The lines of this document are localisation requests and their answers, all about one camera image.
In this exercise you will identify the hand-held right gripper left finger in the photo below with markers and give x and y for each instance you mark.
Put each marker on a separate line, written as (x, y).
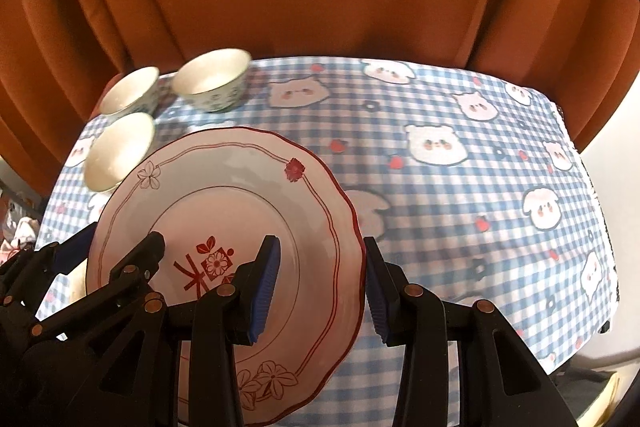
(265, 287)

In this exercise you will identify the pile of pink clothing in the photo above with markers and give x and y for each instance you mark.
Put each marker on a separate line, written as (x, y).
(22, 234)

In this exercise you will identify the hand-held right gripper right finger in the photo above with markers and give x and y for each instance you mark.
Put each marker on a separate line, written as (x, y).
(377, 297)

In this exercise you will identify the red floral plate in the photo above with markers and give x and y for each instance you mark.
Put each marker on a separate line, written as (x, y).
(225, 197)

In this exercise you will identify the blue floral ceramic bowl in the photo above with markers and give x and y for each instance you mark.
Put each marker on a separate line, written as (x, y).
(210, 77)
(117, 152)
(127, 92)

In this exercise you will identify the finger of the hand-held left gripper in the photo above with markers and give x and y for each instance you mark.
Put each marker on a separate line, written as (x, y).
(142, 257)
(75, 249)

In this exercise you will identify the large yellow floral plate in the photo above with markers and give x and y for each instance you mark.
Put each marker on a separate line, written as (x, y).
(77, 282)

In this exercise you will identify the blue checked printed tablecloth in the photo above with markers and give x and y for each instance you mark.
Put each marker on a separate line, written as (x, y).
(450, 207)

